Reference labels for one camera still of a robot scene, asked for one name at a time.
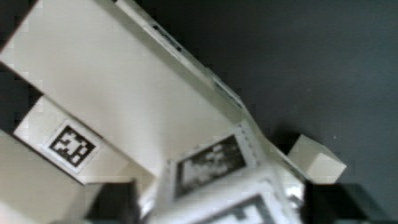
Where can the white chair back frame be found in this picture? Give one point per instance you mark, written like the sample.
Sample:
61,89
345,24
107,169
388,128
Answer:
96,57

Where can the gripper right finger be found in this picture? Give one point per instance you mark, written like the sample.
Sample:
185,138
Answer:
338,204

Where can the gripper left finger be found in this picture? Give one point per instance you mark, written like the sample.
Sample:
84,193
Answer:
114,207

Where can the white tagged cube nut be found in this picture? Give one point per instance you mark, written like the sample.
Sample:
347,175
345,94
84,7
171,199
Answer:
317,160

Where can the white tagged cube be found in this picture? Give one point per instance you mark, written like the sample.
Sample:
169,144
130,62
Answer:
221,187

